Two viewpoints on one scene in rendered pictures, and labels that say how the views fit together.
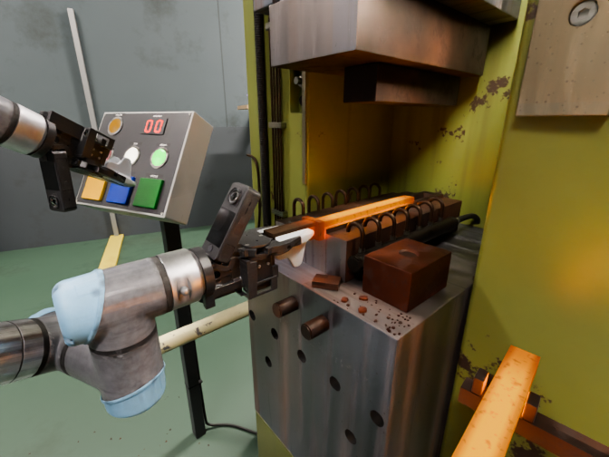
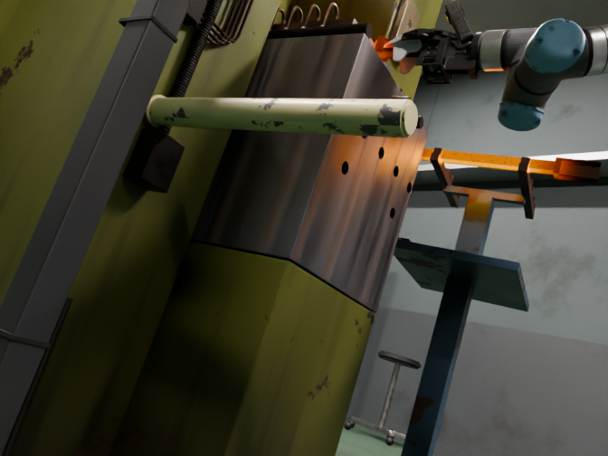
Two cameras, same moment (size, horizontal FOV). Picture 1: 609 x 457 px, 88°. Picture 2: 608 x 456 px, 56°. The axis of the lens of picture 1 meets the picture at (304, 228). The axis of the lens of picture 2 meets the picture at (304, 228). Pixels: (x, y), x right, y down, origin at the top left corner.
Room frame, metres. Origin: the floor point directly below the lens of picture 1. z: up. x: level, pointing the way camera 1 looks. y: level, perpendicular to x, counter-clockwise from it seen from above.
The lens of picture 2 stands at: (0.85, 1.04, 0.31)
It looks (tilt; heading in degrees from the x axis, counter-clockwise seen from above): 13 degrees up; 255
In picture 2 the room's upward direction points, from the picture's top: 18 degrees clockwise
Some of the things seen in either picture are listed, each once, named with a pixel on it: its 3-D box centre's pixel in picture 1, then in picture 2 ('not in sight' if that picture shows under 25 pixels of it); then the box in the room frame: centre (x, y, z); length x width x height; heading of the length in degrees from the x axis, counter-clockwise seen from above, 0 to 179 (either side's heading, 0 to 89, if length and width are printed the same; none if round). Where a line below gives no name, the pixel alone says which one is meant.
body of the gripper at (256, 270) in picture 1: (234, 266); (451, 55); (0.43, 0.11, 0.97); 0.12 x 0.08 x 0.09; 131
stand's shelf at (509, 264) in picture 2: not in sight; (461, 277); (0.09, -0.22, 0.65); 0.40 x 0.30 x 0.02; 47
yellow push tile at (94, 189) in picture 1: (96, 187); not in sight; (0.86, 0.57, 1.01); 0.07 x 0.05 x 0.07; 66
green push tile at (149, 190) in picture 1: (149, 193); not in sight; (0.77, 0.39, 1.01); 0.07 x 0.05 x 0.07; 66
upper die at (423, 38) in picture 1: (388, 44); not in sight; (0.70, -0.16, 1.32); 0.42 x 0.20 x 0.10; 131
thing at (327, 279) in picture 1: (326, 282); not in sight; (0.48, -0.04, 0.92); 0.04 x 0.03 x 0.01; 74
